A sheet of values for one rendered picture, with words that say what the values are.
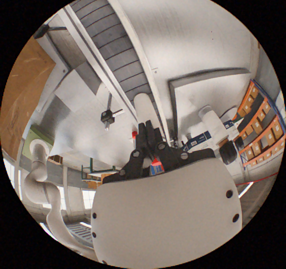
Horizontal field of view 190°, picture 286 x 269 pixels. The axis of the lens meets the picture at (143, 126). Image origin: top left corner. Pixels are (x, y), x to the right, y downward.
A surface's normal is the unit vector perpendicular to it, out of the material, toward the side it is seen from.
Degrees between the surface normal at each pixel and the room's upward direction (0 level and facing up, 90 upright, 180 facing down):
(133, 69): 0
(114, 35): 0
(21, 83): 90
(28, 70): 90
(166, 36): 0
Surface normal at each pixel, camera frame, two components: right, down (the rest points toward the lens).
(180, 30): 0.18, 0.79
